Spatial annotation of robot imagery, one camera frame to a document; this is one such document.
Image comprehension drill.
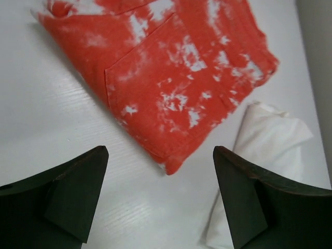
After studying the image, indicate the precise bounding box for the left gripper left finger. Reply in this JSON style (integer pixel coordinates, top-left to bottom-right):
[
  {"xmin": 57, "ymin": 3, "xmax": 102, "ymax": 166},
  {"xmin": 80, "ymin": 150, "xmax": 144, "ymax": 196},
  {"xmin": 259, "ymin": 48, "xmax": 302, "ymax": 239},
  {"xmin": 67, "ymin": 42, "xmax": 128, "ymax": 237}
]
[{"xmin": 1, "ymin": 146, "xmax": 108, "ymax": 248}]

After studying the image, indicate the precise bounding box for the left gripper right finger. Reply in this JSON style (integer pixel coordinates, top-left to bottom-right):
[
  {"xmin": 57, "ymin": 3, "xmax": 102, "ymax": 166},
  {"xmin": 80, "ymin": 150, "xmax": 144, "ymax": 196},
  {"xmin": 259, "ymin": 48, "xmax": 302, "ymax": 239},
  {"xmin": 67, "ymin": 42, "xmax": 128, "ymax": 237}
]
[{"xmin": 213, "ymin": 146, "xmax": 331, "ymax": 248}]

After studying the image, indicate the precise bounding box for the red white patterned cloth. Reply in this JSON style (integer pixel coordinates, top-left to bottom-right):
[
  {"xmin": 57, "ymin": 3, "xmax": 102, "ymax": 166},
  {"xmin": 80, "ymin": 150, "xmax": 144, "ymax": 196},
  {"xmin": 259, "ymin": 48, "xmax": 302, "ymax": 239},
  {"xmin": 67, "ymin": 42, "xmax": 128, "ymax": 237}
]
[{"xmin": 33, "ymin": 1, "xmax": 279, "ymax": 175}]

